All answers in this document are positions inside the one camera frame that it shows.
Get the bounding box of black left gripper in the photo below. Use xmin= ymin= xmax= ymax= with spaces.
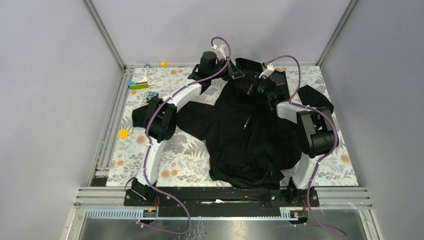
xmin=208 ymin=55 xmax=244 ymax=81

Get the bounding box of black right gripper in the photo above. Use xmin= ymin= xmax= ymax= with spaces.
xmin=239 ymin=73 xmax=273 ymax=101

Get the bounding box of black zip-up jacket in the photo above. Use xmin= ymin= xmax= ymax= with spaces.
xmin=131 ymin=58 xmax=334 ymax=188

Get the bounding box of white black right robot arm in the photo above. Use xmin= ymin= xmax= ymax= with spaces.
xmin=244 ymin=70 xmax=339 ymax=208

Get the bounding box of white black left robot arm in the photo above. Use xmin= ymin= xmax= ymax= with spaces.
xmin=126 ymin=51 xmax=245 ymax=206

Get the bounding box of small black blue toy car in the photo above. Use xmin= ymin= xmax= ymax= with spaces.
xmin=145 ymin=91 xmax=159 ymax=102

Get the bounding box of green purple toy block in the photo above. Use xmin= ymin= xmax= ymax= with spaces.
xmin=127 ymin=76 xmax=149 ymax=90

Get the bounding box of floral patterned table mat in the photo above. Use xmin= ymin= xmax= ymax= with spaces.
xmin=106 ymin=66 xmax=358 ymax=187

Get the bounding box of yellow round disc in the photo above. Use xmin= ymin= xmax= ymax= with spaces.
xmin=118 ymin=129 xmax=129 ymax=139

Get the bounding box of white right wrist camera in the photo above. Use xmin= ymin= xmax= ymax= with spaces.
xmin=259 ymin=62 xmax=275 ymax=79

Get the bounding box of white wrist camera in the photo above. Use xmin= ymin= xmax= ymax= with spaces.
xmin=259 ymin=62 xmax=275 ymax=79
xmin=212 ymin=43 xmax=227 ymax=61

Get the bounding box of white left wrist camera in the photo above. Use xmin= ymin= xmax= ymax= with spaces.
xmin=212 ymin=43 xmax=227 ymax=61

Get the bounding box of aluminium corner frame post right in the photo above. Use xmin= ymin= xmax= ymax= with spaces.
xmin=315 ymin=0 xmax=360 ymax=67

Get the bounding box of aluminium corner frame post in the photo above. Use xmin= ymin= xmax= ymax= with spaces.
xmin=315 ymin=0 xmax=360 ymax=67
xmin=82 ymin=0 xmax=126 ymax=71

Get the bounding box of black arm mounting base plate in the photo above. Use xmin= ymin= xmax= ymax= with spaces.
xmin=123 ymin=187 xmax=320 ymax=218

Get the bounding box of aluminium corner frame post left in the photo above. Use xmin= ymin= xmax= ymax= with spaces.
xmin=82 ymin=0 xmax=126 ymax=71

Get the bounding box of aluminium front rail frame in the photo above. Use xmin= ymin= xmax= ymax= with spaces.
xmin=66 ymin=187 xmax=383 ymax=240

